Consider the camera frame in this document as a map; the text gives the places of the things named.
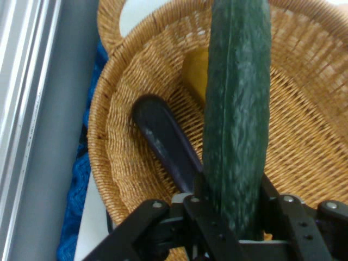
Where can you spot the woven wicker basket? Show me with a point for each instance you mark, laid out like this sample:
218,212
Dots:
304,114

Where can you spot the aluminium profile rail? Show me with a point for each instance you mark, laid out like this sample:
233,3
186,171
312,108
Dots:
19,89

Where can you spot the grey metal post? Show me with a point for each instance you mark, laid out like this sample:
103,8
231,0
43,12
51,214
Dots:
59,130

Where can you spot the blue knitted cloth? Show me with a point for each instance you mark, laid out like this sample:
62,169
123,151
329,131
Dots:
79,176

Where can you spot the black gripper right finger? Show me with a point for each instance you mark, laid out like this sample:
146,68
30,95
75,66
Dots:
299,223

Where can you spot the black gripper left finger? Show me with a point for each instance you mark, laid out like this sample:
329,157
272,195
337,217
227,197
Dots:
206,225

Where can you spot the dark purple eggplant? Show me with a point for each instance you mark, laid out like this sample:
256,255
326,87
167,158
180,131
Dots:
166,136

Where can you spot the yellow bell pepper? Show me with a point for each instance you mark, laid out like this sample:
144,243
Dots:
197,73

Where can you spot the dark green cucumber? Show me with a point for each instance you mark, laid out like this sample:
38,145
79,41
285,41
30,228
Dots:
236,108

